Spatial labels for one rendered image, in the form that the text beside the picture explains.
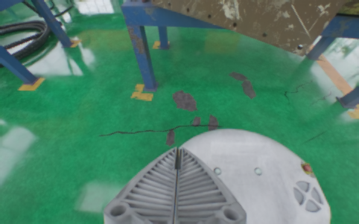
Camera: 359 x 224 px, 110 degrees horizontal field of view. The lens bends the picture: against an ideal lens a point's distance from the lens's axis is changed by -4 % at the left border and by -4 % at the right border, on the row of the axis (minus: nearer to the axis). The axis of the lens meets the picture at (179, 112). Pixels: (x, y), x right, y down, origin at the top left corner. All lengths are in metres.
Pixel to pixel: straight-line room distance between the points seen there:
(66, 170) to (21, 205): 0.27
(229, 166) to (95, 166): 0.81
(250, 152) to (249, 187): 0.14
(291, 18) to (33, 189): 1.43
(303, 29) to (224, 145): 0.43
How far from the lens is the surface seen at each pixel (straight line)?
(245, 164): 0.65
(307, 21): 0.50
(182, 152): 0.17
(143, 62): 1.07
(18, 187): 1.33
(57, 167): 1.20
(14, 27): 3.58
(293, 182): 0.65
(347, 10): 1.05
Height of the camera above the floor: 0.88
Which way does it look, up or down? 55 degrees down
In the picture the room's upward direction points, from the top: 1 degrees counter-clockwise
